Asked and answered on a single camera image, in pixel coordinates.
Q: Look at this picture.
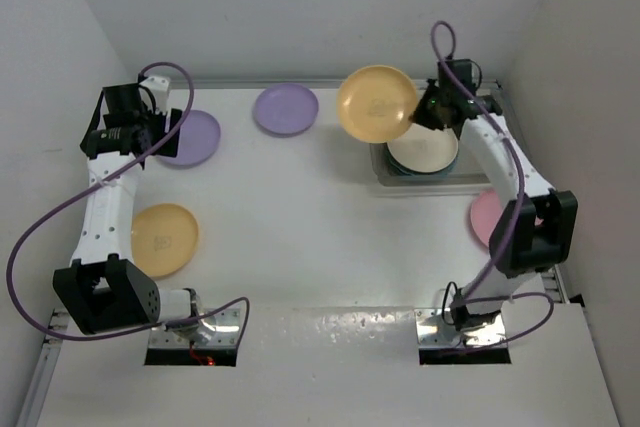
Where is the cream plate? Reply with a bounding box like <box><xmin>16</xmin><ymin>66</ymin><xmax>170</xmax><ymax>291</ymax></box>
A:
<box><xmin>387</xmin><ymin>124</ymin><xmax>459</xmax><ymax>174</ymax></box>

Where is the orange plate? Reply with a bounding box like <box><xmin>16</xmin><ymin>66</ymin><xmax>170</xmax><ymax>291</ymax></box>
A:
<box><xmin>131</xmin><ymin>203</ymin><xmax>199</xmax><ymax>279</ymax></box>
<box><xmin>336</xmin><ymin>65</ymin><xmax>419</xmax><ymax>144</ymax></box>

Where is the teal scalloped plate back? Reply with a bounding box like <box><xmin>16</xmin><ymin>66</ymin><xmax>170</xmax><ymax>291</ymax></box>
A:
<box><xmin>383</xmin><ymin>145</ymin><xmax>458</xmax><ymax>178</ymax></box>

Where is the pink plate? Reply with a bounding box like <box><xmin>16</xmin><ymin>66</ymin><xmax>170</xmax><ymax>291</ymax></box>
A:
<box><xmin>469</xmin><ymin>189</ymin><xmax>503</xmax><ymax>248</ymax></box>

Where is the purple plate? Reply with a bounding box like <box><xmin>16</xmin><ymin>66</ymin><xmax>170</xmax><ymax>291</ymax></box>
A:
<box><xmin>253</xmin><ymin>83</ymin><xmax>319</xmax><ymax>137</ymax></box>
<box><xmin>157</xmin><ymin>110</ymin><xmax>221</xmax><ymax>168</ymax></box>

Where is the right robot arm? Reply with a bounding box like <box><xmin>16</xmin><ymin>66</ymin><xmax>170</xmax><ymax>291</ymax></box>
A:
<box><xmin>411</xmin><ymin>56</ymin><xmax>578</xmax><ymax>331</ymax></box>

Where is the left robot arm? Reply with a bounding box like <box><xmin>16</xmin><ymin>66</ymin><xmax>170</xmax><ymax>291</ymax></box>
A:
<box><xmin>53</xmin><ymin>76</ymin><xmax>197</xmax><ymax>335</ymax></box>

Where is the clear plastic bin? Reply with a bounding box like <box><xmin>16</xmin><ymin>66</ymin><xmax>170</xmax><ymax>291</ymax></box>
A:
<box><xmin>369</xmin><ymin>141</ymin><xmax>491</xmax><ymax>192</ymax></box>

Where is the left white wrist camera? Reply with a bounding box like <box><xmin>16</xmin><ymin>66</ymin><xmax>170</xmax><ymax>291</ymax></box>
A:
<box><xmin>138</xmin><ymin>75</ymin><xmax>171</xmax><ymax>114</ymax></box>

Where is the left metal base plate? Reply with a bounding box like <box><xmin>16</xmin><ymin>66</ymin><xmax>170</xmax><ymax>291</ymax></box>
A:
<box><xmin>147</xmin><ymin>308</ymin><xmax>243</xmax><ymax>350</ymax></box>

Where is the metal base plate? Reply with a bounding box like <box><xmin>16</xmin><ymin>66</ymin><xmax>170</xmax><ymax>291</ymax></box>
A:
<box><xmin>147</xmin><ymin>308</ymin><xmax>243</xmax><ymax>350</ymax></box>
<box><xmin>414</xmin><ymin>308</ymin><xmax>507</xmax><ymax>350</ymax></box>

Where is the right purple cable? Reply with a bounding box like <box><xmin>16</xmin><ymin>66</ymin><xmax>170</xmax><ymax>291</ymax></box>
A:
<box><xmin>430</xmin><ymin>20</ymin><xmax>556</xmax><ymax>351</ymax></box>

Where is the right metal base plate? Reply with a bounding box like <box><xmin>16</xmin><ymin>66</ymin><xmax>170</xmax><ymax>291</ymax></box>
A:
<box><xmin>414</xmin><ymin>308</ymin><xmax>507</xmax><ymax>350</ymax></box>

